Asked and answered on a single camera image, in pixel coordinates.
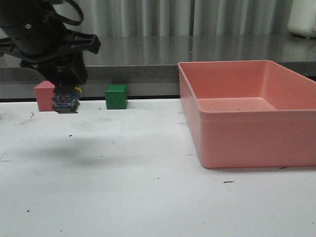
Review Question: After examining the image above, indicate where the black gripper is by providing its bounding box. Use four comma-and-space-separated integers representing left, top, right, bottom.
0, 0, 101, 86

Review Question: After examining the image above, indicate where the yellow mushroom push button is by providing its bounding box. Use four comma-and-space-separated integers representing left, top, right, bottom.
51, 85, 82, 114

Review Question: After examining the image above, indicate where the pink cube block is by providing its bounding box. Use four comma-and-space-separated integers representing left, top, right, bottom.
34, 80, 55, 112

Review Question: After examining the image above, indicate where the green cube block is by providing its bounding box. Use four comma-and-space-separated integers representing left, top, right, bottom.
105, 84, 127, 110

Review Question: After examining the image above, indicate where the dark grey counter ledge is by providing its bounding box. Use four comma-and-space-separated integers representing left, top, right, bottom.
0, 36, 316, 99

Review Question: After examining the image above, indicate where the pink plastic bin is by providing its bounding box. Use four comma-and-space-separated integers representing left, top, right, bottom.
178, 60, 316, 168

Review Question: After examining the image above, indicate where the white appliance in background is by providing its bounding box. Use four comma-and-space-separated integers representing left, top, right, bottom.
287, 0, 316, 38

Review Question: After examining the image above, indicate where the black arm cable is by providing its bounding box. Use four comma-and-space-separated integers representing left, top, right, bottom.
49, 0, 84, 26

